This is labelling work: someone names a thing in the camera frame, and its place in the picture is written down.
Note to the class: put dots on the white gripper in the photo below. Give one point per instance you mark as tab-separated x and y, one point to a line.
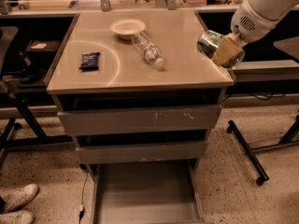
247	26

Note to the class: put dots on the green soda can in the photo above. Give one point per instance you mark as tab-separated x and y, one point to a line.
208	42

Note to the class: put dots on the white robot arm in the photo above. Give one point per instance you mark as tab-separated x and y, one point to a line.
273	9

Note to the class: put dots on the grey top drawer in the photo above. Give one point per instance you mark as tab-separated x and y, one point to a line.
142	112

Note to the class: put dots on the grey drawer cabinet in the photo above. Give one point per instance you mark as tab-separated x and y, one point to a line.
121	67

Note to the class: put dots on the grey middle drawer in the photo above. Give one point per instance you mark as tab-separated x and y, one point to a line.
136	147

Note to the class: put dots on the grey open bottom drawer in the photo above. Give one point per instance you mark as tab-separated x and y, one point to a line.
157	192

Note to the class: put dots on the clear plastic water bottle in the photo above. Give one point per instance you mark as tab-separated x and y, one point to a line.
149	51

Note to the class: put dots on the black wheeled stand leg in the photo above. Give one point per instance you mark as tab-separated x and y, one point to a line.
263	177

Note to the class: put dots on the white paper bowl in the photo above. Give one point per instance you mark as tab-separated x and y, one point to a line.
125	28

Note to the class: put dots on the dark blue snack packet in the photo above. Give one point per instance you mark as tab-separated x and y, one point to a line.
89	61

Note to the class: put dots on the white sneaker lower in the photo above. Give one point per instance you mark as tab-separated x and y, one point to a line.
18	217

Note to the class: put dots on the black chair frame left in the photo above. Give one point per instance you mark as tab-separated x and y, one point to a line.
8	33

